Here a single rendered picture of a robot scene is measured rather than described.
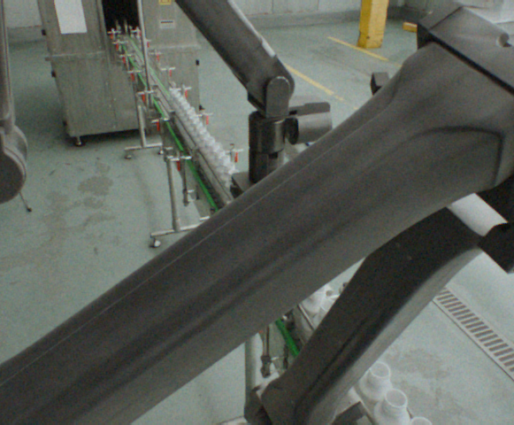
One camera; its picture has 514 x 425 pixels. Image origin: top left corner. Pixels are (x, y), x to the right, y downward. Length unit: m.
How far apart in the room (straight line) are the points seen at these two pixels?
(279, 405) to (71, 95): 4.34
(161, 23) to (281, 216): 4.45
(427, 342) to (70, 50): 3.69
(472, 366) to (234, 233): 2.45
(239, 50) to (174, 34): 4.04
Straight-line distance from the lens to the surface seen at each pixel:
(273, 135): 0.69
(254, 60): 0.63
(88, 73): 4.64
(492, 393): 2.54
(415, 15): 12.05
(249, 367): 1.82
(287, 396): 0.48
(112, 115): 4.76
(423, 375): 2.49
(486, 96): 0.22
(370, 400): 0.91
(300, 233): 0.19
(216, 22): 0.62
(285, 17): 11.03
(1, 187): 0.63
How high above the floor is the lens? 1.83
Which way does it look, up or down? 32 degrees down
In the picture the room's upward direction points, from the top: straight up
